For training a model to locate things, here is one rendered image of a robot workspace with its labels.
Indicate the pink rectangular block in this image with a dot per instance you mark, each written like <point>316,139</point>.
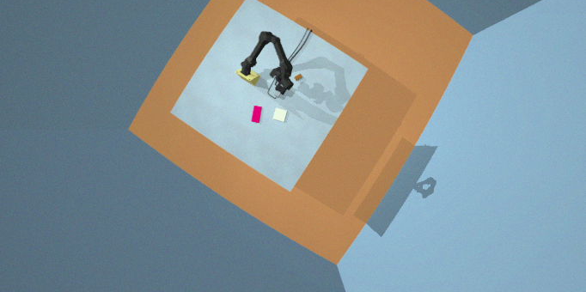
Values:
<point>256,114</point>

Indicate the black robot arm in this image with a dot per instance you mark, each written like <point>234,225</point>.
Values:
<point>284,72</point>

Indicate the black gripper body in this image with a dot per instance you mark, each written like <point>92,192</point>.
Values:
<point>273,73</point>

